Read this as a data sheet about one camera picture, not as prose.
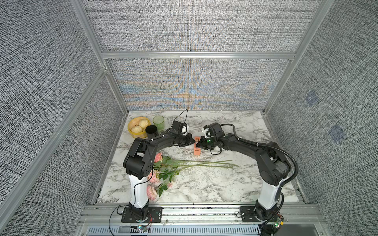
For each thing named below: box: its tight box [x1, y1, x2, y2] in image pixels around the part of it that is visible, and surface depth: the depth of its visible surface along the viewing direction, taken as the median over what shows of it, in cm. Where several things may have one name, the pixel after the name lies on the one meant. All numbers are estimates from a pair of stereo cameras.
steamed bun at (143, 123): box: [138, 118, 150, 129], surface depth 106 cm
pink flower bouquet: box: [146, 152, 240, 202], surface depth 87 cm
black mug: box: [145, 124, 159, 139], surface depth 99 cm
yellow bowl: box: [127, 116, 152, 139], surface depth 105 cm
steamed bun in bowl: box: [130, 125, 143, 133], surface depth 102 cm
